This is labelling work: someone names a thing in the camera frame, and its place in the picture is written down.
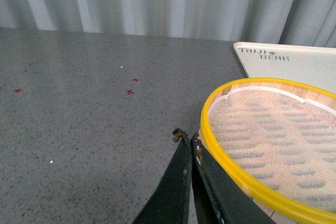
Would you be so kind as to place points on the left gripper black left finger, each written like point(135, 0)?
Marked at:
point(171, 199)

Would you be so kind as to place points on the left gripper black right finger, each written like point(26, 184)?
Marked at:
point(217, 198)

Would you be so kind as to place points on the cream rectangular tray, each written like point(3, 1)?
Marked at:
point(314, 66)

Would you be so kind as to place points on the bamboo steamer yellow bands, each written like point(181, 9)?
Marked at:
point(278, 207)

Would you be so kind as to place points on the white steamer liner cloth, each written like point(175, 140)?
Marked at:
point(280, 139)

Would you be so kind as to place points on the grey curtain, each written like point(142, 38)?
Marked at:
point(292, 22)

